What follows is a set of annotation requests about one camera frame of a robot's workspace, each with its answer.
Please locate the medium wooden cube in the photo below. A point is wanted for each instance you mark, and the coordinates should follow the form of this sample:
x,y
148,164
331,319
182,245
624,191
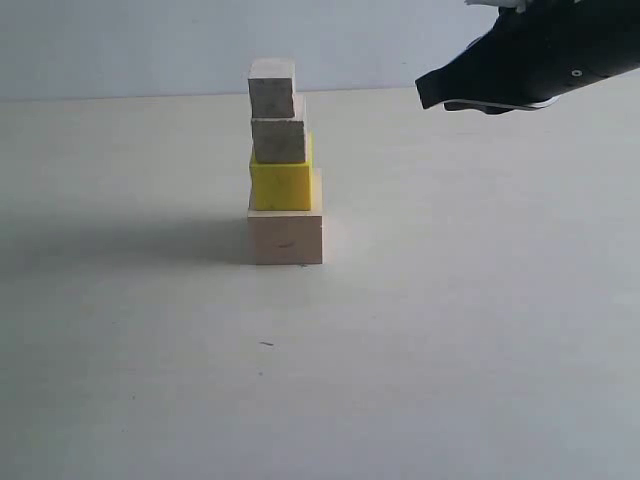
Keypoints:
x,y
281,140

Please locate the small wooden cube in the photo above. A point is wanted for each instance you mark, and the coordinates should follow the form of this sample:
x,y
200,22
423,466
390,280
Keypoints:
x,y
271,84

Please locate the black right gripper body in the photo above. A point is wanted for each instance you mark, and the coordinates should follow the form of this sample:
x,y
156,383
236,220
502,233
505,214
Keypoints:
x,y
527,60

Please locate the white tape strip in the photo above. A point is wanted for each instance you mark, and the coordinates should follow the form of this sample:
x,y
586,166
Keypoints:
x,y
518,5

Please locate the yellow block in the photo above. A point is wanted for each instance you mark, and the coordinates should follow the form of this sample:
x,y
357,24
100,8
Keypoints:
x,y
282,186

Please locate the large wooden cube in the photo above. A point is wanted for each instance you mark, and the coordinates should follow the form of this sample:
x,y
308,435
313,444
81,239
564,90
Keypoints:
x,y
289,237

